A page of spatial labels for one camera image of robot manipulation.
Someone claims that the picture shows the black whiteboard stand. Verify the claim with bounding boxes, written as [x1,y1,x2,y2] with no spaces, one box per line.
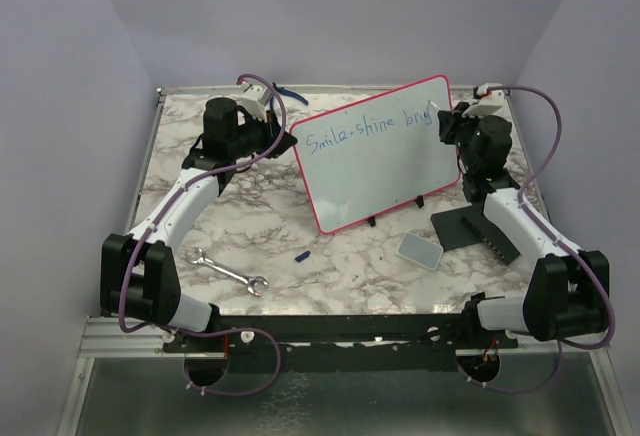
[364,194,427,227]

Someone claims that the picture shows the blue marker cap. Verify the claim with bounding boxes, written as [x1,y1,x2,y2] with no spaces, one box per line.
[294,251,311,263]

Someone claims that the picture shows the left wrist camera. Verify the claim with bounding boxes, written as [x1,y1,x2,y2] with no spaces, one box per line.
[238,81,272,121]

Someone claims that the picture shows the blue-handled pliers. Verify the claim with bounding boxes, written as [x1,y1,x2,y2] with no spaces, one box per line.
[275,86,309,106]

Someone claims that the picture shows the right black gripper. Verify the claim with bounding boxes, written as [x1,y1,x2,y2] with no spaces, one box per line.
[441,102,490,172]

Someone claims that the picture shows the aluminium table frame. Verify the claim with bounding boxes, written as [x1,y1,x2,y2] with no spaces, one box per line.
[54,84,626,436]

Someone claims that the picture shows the white whiteboard eraser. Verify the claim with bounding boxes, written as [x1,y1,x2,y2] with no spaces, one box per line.
[396,232,444,270]

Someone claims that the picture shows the silver combination wrench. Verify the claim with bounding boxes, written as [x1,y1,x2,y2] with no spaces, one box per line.
[185,247,270,297]

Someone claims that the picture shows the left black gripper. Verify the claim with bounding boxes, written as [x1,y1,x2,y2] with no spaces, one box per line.
[229,107,296,159]

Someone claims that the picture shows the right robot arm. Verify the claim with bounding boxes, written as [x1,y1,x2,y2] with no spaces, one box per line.
[432,103,611,347]

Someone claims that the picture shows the red-framed whiteboard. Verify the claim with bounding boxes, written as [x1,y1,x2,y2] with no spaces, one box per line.
[290,74,460,234]

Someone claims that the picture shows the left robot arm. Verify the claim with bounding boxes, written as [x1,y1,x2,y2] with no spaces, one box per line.
[100,97,297,351]

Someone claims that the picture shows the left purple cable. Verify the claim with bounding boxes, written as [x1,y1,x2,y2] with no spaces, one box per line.
[118,73,286,398]

